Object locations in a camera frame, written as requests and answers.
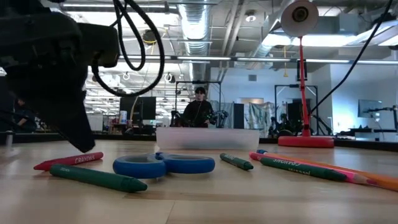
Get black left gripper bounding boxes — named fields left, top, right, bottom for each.
left=0, top=11, right=121, bottom=153

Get green crayon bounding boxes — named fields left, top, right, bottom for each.
left=49, top=164, right=149, bottom=194
left=219, top=152, right=254, bottom=171
left=259, top=157, right=348, bottom=182

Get blue handled scissors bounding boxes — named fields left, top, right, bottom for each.
left=112, top=151, right=216, bottom=180

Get clear supply box pink lid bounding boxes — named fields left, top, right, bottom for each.
left=155, top=126, right=261, bottom=151

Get pink pencil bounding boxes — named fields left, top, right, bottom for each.
left=248, top=151, right=379, bottom=187

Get orange pencil blue eraser cap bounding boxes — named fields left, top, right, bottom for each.
left=256, top=149, right=398, bottom=192

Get white cabinet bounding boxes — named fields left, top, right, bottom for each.
left=86, top=114, right=104, bottom=132

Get seated person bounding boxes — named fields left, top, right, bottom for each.
left=13, top=98, right=39, bottom=133

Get black computer monitor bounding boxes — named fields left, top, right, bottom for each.
left=119, top=96, right=157, bottom=123

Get person in black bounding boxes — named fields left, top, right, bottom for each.
left=174, top=80, right=223, bottom=127

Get black boom rod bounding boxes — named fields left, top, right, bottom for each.
left=362, top=105, right=398, bottom=133

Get silver metal post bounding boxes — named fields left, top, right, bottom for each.
left=5, top=130, right=15, bottom=150

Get silver ventilation duct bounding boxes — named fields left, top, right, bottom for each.
left=177, top=0, right=214, bottom=82

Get black frame stand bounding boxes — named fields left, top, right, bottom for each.
left=274, top=83, right=319, bottom=135

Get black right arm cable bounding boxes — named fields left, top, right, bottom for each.
left=310, top=0, right=395, bottom=114

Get grey wall screen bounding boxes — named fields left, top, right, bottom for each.
left=357, top=98, right=384, bottom=118

